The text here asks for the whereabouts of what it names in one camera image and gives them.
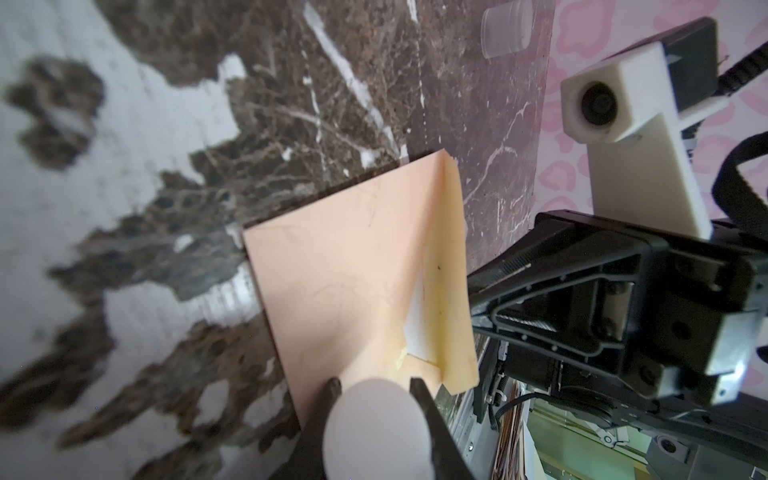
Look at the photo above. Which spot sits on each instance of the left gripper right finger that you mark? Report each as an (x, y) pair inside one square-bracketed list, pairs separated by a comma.
[(446, 458)]

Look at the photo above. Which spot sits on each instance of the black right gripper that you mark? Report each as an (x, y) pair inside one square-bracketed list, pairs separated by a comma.
[(690, 312)]

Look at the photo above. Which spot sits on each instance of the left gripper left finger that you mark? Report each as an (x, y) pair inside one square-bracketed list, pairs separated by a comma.
[(306, 461)]

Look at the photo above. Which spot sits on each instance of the white glue stick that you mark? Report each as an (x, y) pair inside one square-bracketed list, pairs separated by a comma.
[(377, 430)]

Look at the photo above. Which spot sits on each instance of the pink red-bordered letter card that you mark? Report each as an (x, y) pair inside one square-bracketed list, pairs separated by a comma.
[(419, 340)]

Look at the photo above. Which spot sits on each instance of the peach paper envelope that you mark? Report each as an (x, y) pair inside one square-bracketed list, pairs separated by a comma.
[(336, 278)]

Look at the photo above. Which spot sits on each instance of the clear glue stick cap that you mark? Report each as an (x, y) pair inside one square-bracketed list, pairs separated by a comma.
[(507, 28)]

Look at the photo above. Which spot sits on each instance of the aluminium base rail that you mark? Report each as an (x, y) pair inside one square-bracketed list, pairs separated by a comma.
[(537, 440)]

